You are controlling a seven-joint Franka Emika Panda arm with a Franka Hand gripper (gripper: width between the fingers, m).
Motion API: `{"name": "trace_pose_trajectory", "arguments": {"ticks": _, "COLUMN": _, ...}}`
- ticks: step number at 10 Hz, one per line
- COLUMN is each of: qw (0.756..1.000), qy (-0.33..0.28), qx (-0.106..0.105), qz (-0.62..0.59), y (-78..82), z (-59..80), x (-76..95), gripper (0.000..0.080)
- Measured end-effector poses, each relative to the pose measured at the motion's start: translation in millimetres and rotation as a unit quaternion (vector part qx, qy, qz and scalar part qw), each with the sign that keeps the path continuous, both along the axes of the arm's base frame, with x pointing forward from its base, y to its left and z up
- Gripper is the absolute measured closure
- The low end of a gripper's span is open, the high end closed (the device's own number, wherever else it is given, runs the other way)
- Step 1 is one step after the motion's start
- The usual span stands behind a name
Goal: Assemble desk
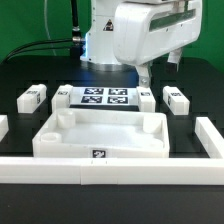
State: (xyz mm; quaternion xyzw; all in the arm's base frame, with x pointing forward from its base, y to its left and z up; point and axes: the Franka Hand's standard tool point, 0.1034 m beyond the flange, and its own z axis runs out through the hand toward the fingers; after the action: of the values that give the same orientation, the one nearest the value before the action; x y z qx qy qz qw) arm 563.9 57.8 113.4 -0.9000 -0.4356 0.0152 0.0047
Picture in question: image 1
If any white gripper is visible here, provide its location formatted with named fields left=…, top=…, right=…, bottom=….
left=113, top=0, right=202, bottom=88

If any white desk top tray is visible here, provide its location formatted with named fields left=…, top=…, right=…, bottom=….
left=32, top=108, right=170, bottom=159

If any fiducial marker sheet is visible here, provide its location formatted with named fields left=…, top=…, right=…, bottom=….
left=70, top=87, right=137, bottom=106

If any white right fence bar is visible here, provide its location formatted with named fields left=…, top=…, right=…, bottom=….
left=195, top=117, right=224, bottom=159

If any white fence bar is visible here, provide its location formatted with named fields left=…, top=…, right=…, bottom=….
left=0, top=157, right=224, bottom=185
left=195, top=117, right=224, bottom=159
left=0, top=115, right=9, bottom=142

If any white front fence bar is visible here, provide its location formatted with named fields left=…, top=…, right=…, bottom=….
left=0, top=157, right=224, bottom=185

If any white left fence bar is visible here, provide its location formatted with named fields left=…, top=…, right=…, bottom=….
left=0, top=115, right=9, bottom=142

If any black cable connector post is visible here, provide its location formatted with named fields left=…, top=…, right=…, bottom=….
left=70, top=0, right=83, bottom=59

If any black cable bundle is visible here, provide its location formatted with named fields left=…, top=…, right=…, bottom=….
left=2, top=37, right=84, bottom=64

